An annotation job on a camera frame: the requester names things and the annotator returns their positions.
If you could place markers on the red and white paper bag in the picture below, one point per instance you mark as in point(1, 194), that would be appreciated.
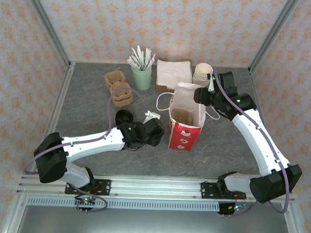
point(184, 138)

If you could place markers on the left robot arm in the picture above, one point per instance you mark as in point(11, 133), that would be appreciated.
point(93, 142)

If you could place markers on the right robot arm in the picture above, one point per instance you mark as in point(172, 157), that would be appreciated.
point(259, 140)

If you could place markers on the stack of black cup lids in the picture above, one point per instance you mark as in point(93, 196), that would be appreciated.
point(123, 116)

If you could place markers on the stack of white paper cups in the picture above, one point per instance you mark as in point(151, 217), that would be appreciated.
point(203, 70)

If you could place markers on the brown pulp cup carrier stack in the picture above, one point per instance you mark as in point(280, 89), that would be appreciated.
point(122, 101)

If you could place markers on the stack of napkins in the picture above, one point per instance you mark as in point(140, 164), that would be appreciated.
point(160, 88)

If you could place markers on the mint green tumbler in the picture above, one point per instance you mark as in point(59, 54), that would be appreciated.
point(141, 79)

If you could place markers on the paper wrapped straw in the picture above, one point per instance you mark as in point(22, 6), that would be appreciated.
point(131, 62)
point(151, 60)
point(135, 57)
point(140, 55)
point(147, 56)

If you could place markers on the sheet metal shelf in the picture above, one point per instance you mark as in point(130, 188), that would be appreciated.
point(151, 226)

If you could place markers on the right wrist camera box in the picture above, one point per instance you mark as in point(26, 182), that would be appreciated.
point(227, 80)

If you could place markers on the right aluminium side rail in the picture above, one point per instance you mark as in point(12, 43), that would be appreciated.
point(252, 81)

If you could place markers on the aluminium side rail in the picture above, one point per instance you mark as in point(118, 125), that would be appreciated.
point(252, 81)
point(59, 97)

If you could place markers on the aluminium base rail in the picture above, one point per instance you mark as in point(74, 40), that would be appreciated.
point(155, 188)

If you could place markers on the left aluminium side rail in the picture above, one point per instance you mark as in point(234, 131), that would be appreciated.
point(59, 97)

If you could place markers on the right aluminium frame post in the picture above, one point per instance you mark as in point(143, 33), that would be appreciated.
point(274, 31)

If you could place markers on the aluminium frame post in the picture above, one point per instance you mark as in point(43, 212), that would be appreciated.
point(274, 31)
point(47, 23)

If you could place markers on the left aluminium frame post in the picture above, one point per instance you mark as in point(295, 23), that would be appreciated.
point(47, 23)

